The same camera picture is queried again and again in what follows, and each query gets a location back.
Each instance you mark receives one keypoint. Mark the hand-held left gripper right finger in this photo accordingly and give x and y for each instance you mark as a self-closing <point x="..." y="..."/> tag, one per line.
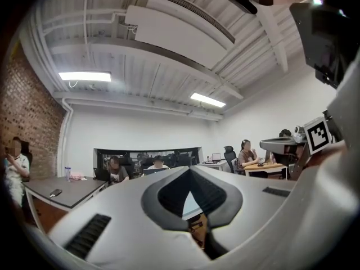
<point x="253" y="195"/>

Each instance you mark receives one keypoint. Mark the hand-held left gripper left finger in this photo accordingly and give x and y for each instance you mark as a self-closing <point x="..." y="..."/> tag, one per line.
<point x="126" y="207"/>

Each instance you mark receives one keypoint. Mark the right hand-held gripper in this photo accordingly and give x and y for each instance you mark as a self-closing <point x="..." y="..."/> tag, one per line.
<point x="317" y="136"/>

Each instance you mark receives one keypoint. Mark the person's right forearm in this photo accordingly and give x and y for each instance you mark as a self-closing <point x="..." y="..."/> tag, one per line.
<point x="329" y="153"/>

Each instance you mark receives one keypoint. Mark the wooden desk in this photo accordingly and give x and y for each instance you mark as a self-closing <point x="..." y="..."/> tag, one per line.
<point x="264" y="166"/>

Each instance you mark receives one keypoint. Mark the black laptop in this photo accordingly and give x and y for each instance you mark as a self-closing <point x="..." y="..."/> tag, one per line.
<point x="101" y="175"/>

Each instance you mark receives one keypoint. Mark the black office chair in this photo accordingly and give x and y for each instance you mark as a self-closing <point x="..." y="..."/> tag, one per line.
<point x="230" y="157"/>

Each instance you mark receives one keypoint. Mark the white desk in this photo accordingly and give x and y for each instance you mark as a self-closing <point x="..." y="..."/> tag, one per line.
<point x="215" y="164"/>

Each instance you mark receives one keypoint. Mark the small open laptop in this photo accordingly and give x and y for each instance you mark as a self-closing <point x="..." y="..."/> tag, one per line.
<point x="216" y="157"/>

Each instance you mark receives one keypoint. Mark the glass partition window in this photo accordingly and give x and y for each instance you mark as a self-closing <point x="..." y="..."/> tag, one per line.
<point x="146" y="156"/>

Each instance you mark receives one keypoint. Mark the pink pouch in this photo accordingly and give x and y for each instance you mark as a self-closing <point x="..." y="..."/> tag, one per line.
<point x="78" y="177"/>

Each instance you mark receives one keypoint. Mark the dark grey desk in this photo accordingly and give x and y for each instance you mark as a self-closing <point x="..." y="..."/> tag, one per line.
<point x="70" y="188"/>

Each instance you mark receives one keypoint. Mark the clear tumbler with straw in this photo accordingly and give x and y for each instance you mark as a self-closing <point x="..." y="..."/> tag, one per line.
<point x="67" y="174"/>

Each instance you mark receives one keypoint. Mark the black phone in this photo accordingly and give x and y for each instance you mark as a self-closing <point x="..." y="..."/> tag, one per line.
<point x="55" y="193"/>

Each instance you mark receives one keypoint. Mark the black boxy device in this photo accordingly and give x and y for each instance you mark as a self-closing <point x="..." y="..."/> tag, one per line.
<point x="317" y="35"/>

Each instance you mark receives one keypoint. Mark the short ceiling light panel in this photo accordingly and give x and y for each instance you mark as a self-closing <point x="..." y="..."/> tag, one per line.
<point x="208" y="99"/>

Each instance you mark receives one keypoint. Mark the long ceiling light panel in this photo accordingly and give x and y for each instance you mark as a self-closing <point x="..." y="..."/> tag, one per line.
<point x="84" y="76"/>

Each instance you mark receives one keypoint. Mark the white fisheye camera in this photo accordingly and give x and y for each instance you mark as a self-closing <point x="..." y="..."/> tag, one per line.
<point x="298" y="131"/>

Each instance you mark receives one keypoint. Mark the white wall drain pipe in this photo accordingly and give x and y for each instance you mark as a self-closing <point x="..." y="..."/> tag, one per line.
<point x="69" y="114"/>

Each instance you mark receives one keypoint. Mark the black head-worn camera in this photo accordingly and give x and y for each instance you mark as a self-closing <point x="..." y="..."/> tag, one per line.
<point x="242" y="1"/>

